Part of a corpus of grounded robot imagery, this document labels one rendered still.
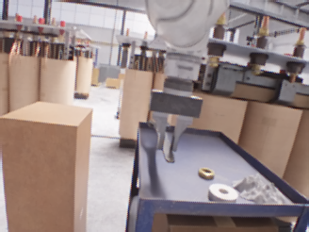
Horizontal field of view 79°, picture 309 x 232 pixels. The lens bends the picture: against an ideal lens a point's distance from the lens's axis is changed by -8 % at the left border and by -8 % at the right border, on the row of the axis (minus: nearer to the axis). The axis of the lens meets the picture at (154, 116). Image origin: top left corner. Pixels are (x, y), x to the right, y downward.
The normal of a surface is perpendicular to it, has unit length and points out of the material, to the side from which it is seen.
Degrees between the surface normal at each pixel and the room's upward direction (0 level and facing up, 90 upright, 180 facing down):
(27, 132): 90
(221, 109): 90
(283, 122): 90
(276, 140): 90
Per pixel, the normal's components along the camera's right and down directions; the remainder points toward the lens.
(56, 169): 0.13, 0.23
